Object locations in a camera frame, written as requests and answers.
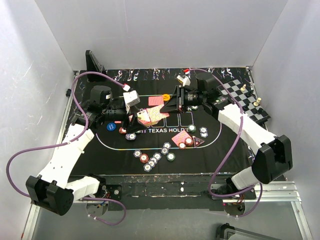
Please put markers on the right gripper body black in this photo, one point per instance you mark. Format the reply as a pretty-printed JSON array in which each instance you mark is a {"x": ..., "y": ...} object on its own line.
[{"x": 194, "y": 98}]

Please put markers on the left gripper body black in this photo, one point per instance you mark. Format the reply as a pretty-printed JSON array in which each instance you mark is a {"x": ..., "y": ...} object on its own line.
[{"x": 114, "y": 113}]

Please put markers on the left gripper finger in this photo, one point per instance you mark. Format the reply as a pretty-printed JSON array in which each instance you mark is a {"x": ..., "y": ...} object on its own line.
[
  {"x": 134, "y": 125},
  {"x": 126, "y": 124}
]

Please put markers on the red chips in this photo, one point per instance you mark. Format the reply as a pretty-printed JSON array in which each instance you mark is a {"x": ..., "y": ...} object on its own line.
[
  {"x": 122, "y": 130},
  {"x": 188, "y": 142}
]

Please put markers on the green chips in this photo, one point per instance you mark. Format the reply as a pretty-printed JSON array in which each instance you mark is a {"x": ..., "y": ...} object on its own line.
[{"x": 194, "y": 108}]

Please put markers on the red playing card deck box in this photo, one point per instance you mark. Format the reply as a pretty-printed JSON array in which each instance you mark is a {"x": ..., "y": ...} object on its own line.
[{"x": 144, "y": 118}]

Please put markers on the red backed playing card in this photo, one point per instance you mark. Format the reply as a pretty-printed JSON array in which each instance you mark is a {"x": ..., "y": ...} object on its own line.
[{"x": 155, "y": 100}]

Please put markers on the red poker chip stack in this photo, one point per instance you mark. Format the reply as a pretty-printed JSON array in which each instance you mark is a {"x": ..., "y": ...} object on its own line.
[{"x": 144, "y": 158}]

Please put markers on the blue poker chip stack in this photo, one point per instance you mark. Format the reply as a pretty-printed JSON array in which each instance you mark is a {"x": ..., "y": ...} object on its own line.
[{"x": 152, "y": 162}]

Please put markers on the black triangular dealer button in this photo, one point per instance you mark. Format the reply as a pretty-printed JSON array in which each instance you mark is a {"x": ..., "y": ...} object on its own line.
[{"x": 197, "y": 141}]

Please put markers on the green poker chip stack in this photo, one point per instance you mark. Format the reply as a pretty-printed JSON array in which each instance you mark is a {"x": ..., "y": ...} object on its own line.
[{"x": 170, "y": 157}]

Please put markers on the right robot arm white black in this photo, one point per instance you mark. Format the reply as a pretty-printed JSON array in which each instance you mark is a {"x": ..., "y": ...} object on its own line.
[{"x": 233, "y": 106}]

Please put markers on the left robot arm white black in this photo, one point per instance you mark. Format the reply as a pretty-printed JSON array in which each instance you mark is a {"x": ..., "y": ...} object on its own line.
[{"x": 51, "y": 189}]

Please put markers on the yellow round blind button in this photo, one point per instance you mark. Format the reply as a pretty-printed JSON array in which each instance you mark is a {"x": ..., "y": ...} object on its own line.
[{"x": 166, "y": 97}]

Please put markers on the blue round blind button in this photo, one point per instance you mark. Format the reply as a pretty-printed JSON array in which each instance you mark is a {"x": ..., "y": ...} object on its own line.
[{"x": 111, "y": 126}]

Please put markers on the white chess piece tall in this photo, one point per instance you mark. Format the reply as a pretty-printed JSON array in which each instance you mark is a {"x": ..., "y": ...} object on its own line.
[{"x": 243, "y": 88}]

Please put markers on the black chess pawn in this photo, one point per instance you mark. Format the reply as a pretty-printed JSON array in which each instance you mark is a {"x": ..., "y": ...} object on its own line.
[{"x": 246, "y": 107}]

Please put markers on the black poker felt mat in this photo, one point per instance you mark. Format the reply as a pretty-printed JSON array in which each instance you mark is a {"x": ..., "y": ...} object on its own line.
[{"x": 116, "y": 156}]

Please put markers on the black card shoe holder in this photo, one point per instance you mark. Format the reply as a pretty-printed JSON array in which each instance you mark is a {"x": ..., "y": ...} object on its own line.
[{"x": 93, "y": 65}]

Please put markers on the black silver chess board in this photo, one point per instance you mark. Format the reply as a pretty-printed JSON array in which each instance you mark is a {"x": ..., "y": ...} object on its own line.
[{"x": 256, "y": 113}]

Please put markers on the black case bottom corner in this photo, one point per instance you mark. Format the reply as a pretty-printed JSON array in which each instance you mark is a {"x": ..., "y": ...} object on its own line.
[{"x": 228, "y": 232}]

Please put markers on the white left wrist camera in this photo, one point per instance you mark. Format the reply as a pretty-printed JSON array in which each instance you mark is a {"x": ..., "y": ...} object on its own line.
[{"x": 131, "y": 98}]

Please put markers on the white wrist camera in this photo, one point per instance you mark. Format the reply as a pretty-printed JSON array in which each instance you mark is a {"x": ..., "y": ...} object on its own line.
[
  {"x": 184, "y": 80},
  {"x": 131, "y": 98}
]

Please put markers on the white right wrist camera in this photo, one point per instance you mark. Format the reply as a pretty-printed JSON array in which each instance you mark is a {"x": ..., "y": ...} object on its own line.
[{"x": 184, "y": 80}]

